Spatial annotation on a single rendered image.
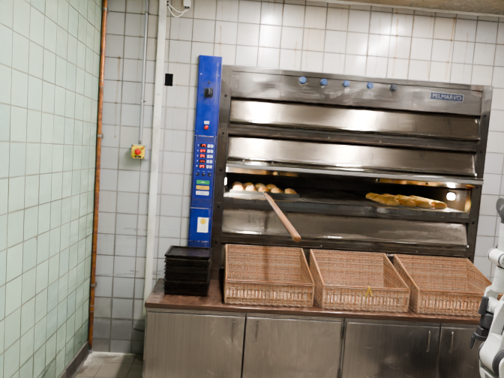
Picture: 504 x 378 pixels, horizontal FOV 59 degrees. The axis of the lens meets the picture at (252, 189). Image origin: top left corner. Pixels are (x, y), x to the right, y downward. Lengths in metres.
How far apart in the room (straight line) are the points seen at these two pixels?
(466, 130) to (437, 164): 0.32
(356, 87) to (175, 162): 1.39
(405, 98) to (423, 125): 0.23
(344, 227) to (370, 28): 1.42
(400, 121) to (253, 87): 1.08
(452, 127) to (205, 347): 2.27
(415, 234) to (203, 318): 1.65
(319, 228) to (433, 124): 1.11
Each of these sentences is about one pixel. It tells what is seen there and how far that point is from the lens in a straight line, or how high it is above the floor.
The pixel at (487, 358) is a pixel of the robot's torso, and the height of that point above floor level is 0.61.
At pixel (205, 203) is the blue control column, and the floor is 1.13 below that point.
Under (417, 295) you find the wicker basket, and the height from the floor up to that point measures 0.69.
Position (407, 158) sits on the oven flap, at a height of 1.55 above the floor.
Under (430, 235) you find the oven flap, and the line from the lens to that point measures 3.53.
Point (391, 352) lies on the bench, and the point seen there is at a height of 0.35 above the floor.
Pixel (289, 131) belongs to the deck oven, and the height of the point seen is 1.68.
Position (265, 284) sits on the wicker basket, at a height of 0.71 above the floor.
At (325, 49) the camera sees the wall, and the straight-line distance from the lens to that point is 3.31.
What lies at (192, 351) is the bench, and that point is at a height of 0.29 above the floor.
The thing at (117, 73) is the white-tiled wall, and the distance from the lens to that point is 3.31.
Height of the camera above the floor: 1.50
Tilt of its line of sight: 5 degrees down
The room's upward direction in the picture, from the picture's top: 4 degrees clockwise
